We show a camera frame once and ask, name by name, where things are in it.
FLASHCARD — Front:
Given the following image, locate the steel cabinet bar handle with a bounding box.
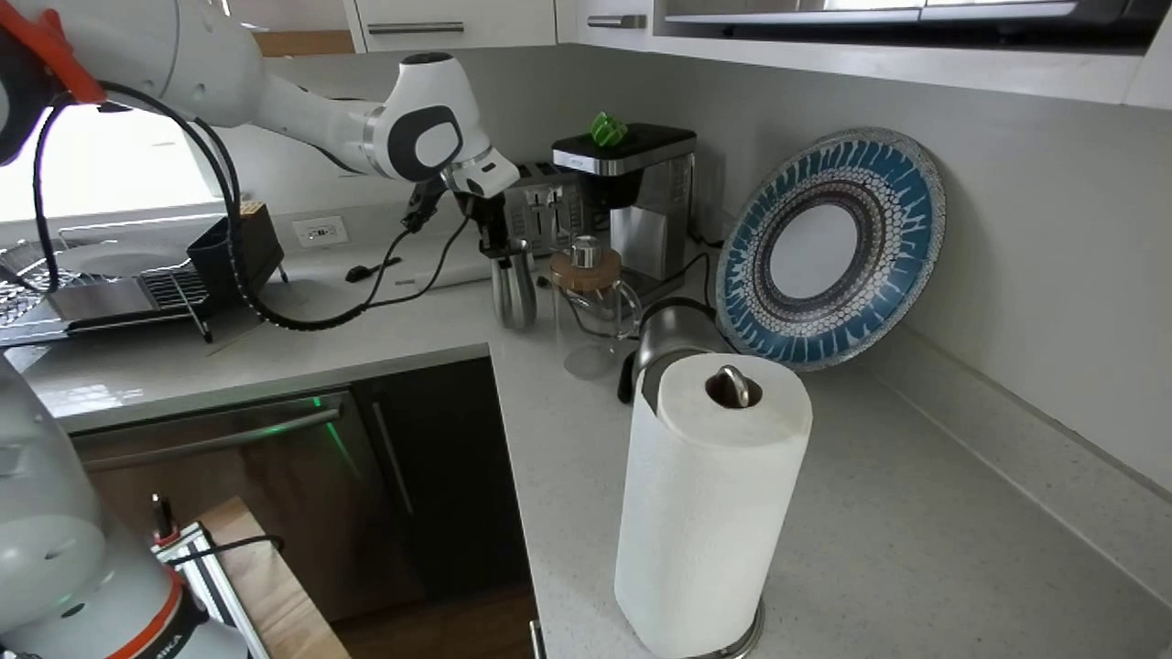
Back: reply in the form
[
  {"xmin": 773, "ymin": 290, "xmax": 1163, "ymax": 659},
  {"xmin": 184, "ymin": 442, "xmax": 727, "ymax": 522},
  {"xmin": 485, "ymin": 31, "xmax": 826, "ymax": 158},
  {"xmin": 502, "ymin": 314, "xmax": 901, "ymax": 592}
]
[{"xmin": 364, "ymin": 18, "xmax": 470, "ymax": 40}]

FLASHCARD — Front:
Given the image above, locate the dark lower cabinet door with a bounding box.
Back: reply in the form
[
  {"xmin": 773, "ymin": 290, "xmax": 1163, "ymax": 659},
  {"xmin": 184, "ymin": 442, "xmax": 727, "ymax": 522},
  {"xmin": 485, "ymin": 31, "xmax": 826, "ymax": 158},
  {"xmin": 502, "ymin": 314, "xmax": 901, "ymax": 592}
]
[{"xmin": 352, "ymin": 357, "xmax": 536, "ymax": 605}]

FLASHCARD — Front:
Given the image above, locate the metal paper towel holder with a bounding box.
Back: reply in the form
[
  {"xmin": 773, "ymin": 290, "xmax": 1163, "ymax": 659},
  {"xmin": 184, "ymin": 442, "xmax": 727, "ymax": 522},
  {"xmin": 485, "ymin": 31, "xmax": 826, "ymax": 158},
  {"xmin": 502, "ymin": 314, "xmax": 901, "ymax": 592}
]
[{"xmin": 699, "ymin": 364, "xmax": 773, "ymax": 659}]

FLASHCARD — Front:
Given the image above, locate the black silver coffee maker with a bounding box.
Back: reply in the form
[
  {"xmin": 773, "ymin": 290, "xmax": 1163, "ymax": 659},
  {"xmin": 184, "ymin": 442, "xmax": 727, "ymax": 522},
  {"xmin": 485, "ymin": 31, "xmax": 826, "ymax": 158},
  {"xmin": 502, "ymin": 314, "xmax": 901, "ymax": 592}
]
[{"xmin": 545, "ymin": 121, "xmax": 709, "ymax": 293}]

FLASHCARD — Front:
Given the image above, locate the metal dish drainer tray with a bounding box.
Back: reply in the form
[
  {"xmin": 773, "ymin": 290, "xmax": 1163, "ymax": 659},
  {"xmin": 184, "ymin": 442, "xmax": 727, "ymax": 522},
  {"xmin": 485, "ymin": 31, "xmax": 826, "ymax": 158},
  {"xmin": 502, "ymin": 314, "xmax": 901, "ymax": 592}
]
[{"xmin": 0, "ymin": 235, "xmax": 215, "ymax": 353}]

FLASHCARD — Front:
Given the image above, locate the white upper cabinet door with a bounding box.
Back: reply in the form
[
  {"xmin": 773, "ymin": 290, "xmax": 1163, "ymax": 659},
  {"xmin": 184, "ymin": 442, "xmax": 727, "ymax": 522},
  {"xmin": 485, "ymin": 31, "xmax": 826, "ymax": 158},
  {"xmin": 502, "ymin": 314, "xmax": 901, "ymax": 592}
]
[{"xmin": 347, "ymin": 0, "xmax": 562, "ymax": 54}]

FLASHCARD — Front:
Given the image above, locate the glass carafe with cork collar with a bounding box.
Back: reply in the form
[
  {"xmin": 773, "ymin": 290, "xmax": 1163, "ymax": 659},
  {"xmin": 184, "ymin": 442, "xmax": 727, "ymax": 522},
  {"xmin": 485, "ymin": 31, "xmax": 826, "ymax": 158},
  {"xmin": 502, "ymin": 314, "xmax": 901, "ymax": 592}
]
[{"xmin": 543, "ymin": 231, "xmax": 652, "ymax": 384}]

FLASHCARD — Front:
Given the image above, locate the dark appliance with bar handle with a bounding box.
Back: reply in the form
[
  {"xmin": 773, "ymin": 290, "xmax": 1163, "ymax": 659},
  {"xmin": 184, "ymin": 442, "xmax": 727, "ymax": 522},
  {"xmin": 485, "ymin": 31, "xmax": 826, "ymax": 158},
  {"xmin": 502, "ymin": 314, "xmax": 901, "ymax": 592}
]
[{"xmin": 70, "ymin": 390, "xmax": 427, "ymax": 628}]

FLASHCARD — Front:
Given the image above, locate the white low wall socket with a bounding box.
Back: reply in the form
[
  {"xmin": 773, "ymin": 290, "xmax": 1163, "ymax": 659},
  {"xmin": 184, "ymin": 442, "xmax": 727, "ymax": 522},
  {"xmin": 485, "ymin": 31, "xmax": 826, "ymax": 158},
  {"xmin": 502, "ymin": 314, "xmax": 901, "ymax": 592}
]
[{"xmin": 291, "ymin": 214, "xmax": 352, "ymax": 248}]

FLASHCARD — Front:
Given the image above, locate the black camera box on stand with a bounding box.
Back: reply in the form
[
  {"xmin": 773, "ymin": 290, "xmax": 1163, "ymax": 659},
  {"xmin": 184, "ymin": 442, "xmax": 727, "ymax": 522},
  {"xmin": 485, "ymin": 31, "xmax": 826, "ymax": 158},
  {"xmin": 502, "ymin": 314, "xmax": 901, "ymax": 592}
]
[{"xmin": 184, "ymin": 193, "xmax": 291, "ymax": 345}]

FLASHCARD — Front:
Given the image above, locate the wooden table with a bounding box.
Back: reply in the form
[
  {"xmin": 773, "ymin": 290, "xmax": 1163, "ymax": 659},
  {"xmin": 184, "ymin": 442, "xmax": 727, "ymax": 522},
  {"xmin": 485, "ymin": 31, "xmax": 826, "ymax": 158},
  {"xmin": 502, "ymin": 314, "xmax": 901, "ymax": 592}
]
[{"xmin": 195, "ymin": 491, "xmax": 352, "ymax": 659}]

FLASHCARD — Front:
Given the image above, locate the green plastic piece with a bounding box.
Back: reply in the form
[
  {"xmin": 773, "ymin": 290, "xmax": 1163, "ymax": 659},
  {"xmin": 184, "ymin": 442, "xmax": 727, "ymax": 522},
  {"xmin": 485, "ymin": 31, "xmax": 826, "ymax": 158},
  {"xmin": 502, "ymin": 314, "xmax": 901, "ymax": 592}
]
[{"xmin": 585, "ymin": 110, "xmax": 632, "ymax": 153}]

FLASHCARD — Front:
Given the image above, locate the white paper towel roll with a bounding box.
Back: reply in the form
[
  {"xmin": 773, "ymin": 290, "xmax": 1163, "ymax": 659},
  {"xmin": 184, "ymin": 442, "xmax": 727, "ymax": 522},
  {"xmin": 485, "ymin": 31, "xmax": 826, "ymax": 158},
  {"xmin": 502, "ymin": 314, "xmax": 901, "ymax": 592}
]
[{"xmin": 612, "ymin": 350, "xmax": 817, "ymax": 659}]

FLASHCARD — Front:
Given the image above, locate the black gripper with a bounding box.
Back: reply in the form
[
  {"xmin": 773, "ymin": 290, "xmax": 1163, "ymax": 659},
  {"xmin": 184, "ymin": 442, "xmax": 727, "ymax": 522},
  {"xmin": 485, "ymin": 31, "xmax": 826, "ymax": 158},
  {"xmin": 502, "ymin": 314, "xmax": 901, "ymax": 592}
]
[{"xmin": 470, "ymin": 186, "xmax": 543, "ymax": 276}]

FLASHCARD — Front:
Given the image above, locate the black plug with cable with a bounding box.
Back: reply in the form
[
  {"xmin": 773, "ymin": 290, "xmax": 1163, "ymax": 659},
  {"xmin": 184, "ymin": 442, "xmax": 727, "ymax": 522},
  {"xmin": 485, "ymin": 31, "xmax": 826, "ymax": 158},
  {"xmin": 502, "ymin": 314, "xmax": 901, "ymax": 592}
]
[{"xmin": 342, "ymin": 225, "xmax": 480, "ymax": 307}]

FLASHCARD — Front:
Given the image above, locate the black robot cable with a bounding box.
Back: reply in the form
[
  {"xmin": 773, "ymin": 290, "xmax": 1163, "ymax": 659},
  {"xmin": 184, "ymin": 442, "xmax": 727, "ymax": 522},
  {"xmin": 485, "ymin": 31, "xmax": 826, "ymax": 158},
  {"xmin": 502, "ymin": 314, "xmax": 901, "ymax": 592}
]
[{"xmin": 31, "ymin": 79, "xmax": 449, "ymax": 339}]

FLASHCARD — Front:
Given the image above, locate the small silver metal vessel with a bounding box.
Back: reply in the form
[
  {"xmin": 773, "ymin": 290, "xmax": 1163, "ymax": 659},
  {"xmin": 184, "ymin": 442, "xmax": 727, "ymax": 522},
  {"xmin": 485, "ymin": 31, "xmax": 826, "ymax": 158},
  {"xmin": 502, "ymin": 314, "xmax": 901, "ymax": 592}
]
[{"xmin": 490, "ymin": 235, "xmax": 543, "ymax": 339}]

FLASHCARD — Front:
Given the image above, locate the chrome sink faucet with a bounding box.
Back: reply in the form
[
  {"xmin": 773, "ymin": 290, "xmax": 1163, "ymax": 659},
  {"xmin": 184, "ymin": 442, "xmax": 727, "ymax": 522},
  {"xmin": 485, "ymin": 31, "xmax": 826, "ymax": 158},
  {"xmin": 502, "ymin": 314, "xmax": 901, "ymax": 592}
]
[{"xmin": 617, "ymin": 297, "xmax": 727, "ymax": 409}]

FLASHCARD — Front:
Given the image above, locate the bright window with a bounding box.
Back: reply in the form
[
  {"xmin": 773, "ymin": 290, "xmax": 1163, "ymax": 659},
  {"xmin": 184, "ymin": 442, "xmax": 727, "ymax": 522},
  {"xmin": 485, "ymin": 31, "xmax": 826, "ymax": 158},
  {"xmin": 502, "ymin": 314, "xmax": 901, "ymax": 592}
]
[{"xmin": 0, "ymin": 102, "xmax": 230, "ymax": 231}]

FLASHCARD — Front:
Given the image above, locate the blue white patterned plate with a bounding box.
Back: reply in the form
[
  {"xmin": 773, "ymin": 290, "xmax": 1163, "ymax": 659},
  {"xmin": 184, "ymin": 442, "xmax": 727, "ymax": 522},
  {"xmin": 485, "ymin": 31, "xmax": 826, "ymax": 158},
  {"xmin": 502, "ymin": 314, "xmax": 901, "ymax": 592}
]
[{"xmin": 711, "ymin": 124, "xmax": 953, "ymax": 378}]

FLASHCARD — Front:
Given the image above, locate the steel microwave oven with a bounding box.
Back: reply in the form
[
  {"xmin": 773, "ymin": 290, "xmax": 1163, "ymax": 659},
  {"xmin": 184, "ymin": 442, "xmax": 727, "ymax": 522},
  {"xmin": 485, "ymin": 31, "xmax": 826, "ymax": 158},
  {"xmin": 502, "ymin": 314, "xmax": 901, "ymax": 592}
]
[{"xmin": 652, "ymin": 0, "xmax": 1172, "ymax": 38}]

